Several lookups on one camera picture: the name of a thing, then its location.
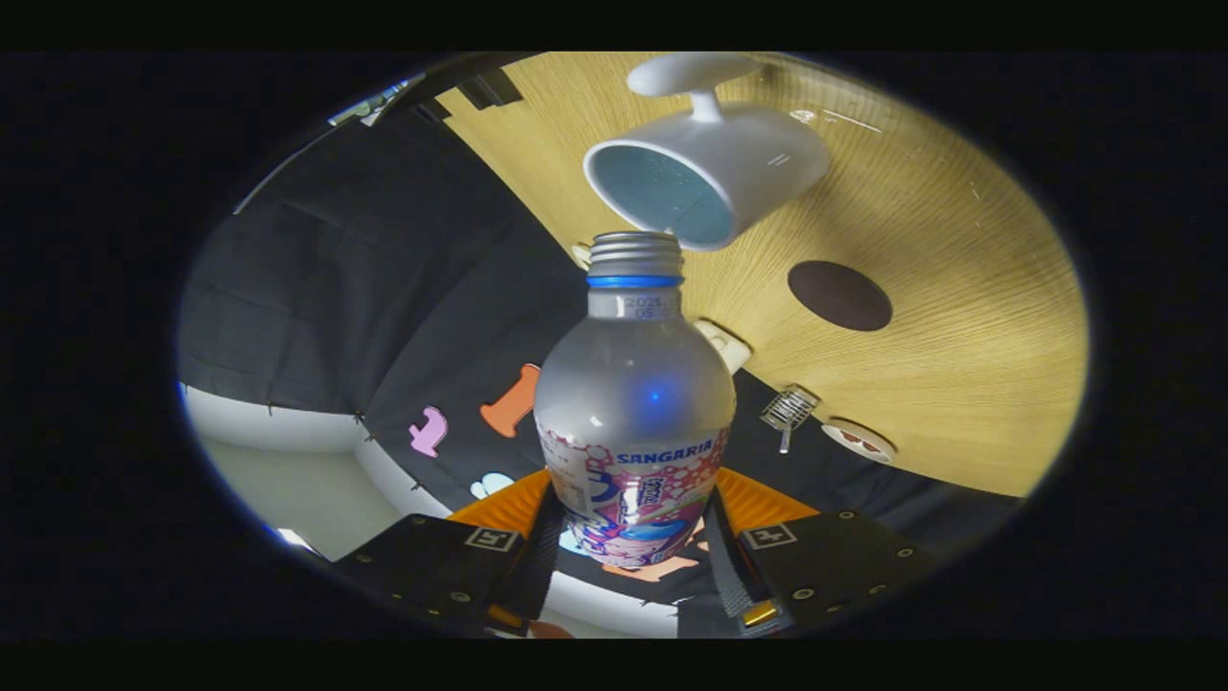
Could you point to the silver juice bottle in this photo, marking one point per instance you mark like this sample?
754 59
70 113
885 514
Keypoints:
633 393

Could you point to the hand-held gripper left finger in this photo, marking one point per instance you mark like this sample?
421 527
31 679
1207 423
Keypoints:
436 566

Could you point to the wooden table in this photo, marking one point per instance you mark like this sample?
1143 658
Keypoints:
959 288

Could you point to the clear plastic bottle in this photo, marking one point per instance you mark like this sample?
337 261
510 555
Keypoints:
376 101

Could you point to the white divided tray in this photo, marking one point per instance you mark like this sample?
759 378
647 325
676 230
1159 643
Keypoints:
581 255

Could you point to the small black block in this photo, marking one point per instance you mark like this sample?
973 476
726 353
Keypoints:
489 88
432 107

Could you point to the dark brown round coaster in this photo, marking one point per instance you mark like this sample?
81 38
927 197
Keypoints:
839 296

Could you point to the black backdrop cloth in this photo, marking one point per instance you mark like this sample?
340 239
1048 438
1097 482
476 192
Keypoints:
336 288

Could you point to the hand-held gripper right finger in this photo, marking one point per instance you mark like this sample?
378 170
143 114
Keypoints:
835 561

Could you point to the white cup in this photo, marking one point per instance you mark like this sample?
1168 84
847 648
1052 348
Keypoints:
758 154

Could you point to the white toaster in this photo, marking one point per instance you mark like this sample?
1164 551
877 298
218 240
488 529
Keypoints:
729 347

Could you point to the white round plate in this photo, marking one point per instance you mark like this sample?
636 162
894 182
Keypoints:
835 432

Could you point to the brown food pieces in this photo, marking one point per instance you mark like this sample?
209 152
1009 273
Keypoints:
861 442

